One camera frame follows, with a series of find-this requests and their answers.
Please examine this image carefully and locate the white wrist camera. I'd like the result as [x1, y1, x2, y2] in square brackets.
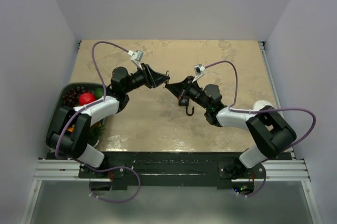
[192, 64, 206, 83]
[128, 50, 144, 70]

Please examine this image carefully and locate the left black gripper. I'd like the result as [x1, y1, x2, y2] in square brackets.
[124, 64, 171, 94]

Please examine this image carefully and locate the red toy apple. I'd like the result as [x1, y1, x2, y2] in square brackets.
[78, 92, 96, 106]

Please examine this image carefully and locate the dark green fruit tray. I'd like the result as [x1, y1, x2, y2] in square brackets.
[45, 82, 111, 152]

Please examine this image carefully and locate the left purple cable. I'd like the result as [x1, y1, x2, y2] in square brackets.
[55, 40, 143, 203]

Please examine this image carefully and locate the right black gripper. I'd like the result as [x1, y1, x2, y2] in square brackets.
[165, 76, 210, 111]

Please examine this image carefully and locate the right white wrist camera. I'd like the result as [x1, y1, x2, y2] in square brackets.
[192, 64, 206, 83]

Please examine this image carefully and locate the green toy lime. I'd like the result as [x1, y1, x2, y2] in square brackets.
[94, 88, 106, 99]

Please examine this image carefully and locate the dark red grape bunch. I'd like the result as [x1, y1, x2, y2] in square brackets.
[62, 87, 87, 107]

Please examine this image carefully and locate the black padlock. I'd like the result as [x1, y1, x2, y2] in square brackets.
[178, 97, 194, 116]

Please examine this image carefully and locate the purple cable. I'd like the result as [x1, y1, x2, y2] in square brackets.
[55, 40, 143, 203]
[204, 60, 316, 198]

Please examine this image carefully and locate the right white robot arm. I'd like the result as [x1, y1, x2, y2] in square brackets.
[165, 76, 297, 178]

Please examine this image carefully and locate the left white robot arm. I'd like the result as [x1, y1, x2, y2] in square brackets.
[46, 64, 170, 178]

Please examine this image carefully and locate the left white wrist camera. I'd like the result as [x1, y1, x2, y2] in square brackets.
[128, 50, 144, 70]

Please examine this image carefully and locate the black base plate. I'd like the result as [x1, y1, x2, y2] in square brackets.
[46, 150, 266, 192]

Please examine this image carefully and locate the aluminium frame rail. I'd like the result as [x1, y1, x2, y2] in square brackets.
[33, 160, 311, 181]

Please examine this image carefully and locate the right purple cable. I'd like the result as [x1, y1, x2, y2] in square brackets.
[204, 60, 316, 198]

